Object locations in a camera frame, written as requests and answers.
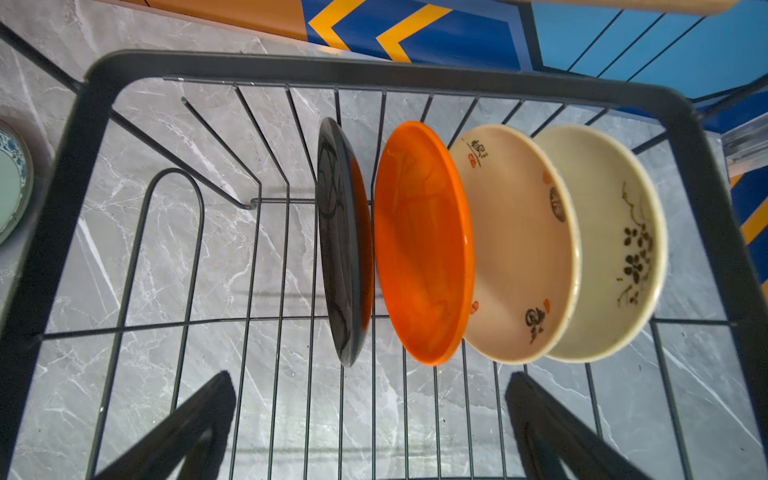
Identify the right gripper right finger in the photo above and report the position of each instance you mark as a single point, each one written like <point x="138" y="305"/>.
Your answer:
<point x="549" y="436"/>

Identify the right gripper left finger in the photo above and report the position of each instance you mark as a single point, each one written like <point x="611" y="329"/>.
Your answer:
<point x="192" y="438"/>

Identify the black wire dish rack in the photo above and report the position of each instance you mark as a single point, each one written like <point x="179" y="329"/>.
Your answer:
<point x="172" y="236"/>

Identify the black small plate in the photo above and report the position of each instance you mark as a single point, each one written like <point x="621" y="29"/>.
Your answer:
<point x="346" y="245"/>

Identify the orange small plate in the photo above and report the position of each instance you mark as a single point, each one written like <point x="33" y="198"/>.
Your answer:
<point x="424" y="243"/>

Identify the grey-green patterned small plate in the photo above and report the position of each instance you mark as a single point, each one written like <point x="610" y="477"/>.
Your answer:
<point x="17" y="179"/>

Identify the beige small plate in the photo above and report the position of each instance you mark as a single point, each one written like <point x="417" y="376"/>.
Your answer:
<point x="527" y="245"/>

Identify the cream small plate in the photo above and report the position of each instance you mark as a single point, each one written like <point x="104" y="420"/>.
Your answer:
<point x="624" y="240"/>

